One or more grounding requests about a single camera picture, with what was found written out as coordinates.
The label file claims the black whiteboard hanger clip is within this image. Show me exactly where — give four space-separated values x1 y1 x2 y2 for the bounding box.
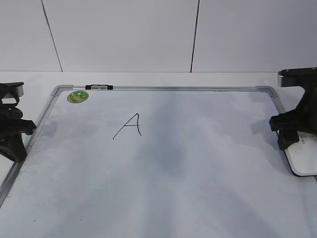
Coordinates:
85 84 113 90

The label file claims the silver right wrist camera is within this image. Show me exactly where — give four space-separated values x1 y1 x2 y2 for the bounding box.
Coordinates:
278 66 317 89

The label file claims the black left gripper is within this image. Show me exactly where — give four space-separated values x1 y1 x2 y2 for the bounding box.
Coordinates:
0 98 37 163

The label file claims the aluminium framed whiteboard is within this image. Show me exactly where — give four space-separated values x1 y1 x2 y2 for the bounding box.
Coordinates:
0 87 317 238

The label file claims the white whiteboard eraser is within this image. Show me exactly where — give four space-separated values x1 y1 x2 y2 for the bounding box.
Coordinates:
284 132 317 177

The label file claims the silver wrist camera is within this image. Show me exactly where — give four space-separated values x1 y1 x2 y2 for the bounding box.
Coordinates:
0 82 24 99
278 66 317 89

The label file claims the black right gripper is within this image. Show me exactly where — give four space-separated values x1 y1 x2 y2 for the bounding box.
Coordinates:
269 87 317 150

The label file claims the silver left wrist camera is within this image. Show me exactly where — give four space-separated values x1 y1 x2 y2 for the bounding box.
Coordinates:
0 82 24 99

